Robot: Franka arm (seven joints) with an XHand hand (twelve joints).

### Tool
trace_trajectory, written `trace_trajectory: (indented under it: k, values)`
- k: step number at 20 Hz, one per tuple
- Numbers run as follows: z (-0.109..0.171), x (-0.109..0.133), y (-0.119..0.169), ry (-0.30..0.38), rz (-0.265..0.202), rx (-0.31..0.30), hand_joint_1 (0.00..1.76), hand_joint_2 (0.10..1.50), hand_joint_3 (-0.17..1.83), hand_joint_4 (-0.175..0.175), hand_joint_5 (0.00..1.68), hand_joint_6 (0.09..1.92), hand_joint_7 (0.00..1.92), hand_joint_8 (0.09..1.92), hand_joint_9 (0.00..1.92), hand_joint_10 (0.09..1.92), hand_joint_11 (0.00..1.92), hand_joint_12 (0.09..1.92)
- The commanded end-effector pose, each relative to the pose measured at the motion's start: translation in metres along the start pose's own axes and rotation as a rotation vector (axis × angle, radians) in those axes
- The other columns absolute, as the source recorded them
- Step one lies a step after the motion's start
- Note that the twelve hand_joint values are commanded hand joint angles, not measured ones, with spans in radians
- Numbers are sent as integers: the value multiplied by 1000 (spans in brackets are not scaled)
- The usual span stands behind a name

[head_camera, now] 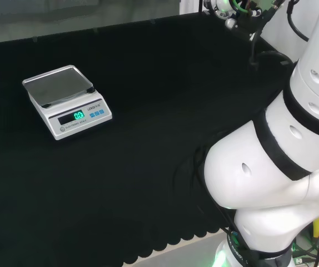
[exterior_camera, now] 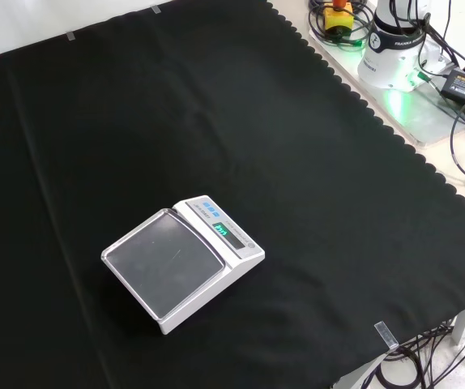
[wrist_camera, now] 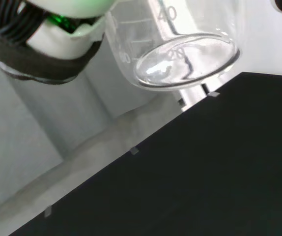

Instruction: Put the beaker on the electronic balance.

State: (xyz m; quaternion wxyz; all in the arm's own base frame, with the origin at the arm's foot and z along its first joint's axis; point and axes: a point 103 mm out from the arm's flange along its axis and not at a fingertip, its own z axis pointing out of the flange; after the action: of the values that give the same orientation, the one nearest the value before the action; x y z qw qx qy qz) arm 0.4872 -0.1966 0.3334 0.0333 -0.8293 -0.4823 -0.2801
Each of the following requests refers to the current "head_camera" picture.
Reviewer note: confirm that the white electronic balance, steel pan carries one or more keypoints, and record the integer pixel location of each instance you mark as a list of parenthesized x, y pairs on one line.
[(73, 111)]

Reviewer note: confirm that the black bench cloth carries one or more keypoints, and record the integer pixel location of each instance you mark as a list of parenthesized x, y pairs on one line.
[(154, 116)]

